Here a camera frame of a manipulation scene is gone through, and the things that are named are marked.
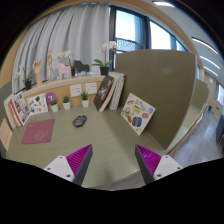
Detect illustrated picture card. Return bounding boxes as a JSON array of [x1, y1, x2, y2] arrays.
[[27, 94, 48, 115]]

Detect colourful sticker board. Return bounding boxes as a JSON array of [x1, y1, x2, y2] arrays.
[[121, 93, 156, 135]]

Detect dark cover book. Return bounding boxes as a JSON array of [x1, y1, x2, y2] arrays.
[[93, 76, 115, 112]]

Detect white wall socket right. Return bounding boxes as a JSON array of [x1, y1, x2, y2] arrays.
[[85, 82, 97, 94]]

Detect white orchid behind figurines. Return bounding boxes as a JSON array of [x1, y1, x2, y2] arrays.
[[57, 50, 76, 77]]

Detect open illustrated magazine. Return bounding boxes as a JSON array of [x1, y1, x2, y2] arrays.
[[4, 92, 30, 128]]

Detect small potted plant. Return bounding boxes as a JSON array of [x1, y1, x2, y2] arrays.
[[80, 92, 89, 108], [50, 99, 58, 112], [63, 96, 71, 110]]

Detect maroon mouse pad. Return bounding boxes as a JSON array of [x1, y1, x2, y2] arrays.
[[21, 119, 55, 144]]

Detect small potted plant left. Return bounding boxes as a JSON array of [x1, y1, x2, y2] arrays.
[[50, 99, 58, 112]]

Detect small orchid left pot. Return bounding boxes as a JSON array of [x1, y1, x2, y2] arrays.
[[13, 64, 32, 85]]

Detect black computer mouse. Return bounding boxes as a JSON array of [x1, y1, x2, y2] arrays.
[[73, 115, 87, 127]]

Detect white leaning books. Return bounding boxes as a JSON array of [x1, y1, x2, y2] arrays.
[[108, 72, 126, 110]]

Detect white wall socket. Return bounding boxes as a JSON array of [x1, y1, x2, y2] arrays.
[[70, 84, 82, 97], [85, 82, 97, 94]]

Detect purple round question sign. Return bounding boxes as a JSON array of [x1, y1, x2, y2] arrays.
[[46, 92, 57, 106]]

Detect black horse figurine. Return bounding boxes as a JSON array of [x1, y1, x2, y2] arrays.
[[74, 60, 90, 73]]

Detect small potted plant right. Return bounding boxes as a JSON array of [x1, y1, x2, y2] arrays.
[[80, 92, 89, 108]]

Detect white wall socket left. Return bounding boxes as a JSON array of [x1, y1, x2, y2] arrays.
[[70, 84, 82, 97]]

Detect grey curtain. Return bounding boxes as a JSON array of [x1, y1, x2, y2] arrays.
[[12, 3, 109, 93]]

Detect small potted plant middle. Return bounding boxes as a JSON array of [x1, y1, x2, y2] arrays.
[[63, 96, 71, 110]]

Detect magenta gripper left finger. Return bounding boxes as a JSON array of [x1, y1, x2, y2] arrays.
[[44, 145, 93, 186]]

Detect wooden mannequin figure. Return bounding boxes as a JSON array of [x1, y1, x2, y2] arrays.
[[47, 49, 55, 80]]

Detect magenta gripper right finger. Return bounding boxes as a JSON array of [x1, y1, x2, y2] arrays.
[[135, 144, 182, 184]]

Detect pink horse figurine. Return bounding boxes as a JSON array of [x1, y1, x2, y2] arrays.
[[56, 63, 71, 80]]

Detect wooden board left edge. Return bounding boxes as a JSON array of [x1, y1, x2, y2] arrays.
[[0, 119, 13, 150]]

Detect white orchid black pot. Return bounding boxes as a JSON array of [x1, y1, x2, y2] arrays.
[[93, 41, 117, 76]]

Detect olive partition panel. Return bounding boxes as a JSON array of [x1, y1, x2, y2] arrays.
[[115, 49, 197, 149]]

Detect wooden hand model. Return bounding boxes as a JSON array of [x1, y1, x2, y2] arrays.
[[33, 59, 42, 86]]

